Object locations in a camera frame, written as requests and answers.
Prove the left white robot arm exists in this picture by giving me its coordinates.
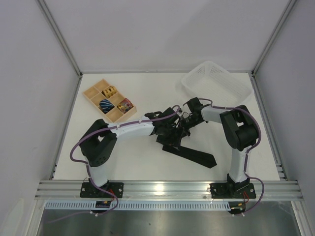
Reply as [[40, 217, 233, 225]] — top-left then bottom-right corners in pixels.
[[78, 107, 181, 187]]

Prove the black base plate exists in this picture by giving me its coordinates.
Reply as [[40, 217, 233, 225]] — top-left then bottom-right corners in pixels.
[[210, 182, 256, 199], [80, 182, 124, 199]]

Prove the blue striped rolled tie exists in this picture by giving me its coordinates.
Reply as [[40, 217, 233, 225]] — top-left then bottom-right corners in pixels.
[[99, 99, 115, 114]]

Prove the yellow patterned rolled tie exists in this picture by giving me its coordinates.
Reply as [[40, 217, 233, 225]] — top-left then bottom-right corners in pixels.
[[101, 86, 118, 98]]

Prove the aluminium mounting rail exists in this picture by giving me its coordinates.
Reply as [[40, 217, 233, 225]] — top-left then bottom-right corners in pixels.
[[35, 180, 304, 201]]

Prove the white slotted cable duct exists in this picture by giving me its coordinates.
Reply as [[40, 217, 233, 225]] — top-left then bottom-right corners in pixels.
[[45, 200, 245, 211]]

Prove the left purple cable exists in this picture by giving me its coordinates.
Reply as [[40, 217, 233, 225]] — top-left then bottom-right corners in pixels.
[[48, 105, 183, 223]]

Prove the wooden compartment box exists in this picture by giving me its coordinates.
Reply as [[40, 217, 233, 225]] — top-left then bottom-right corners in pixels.
[[82, 79, 137, 123]]

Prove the colourful dotted rolled tie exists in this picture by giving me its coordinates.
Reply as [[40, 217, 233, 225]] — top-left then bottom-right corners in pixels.
[[117, 98, 133, 114]]

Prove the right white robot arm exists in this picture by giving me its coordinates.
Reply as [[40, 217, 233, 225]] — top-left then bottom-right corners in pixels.
[[185, 97, 261, 197]]

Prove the black necktie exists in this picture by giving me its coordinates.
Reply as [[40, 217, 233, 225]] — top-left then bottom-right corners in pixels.
[[162, 145, 217, 169]]

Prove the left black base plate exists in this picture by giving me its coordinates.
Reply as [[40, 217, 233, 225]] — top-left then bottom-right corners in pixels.
[[80, 182, 124, 199]]

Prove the white plastic basket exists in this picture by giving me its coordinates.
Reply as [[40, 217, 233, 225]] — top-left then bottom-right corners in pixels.
[[181, 61, 253, 107]]

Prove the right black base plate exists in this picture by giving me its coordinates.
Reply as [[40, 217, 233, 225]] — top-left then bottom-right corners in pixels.
[[210, 182, 256, 199]]

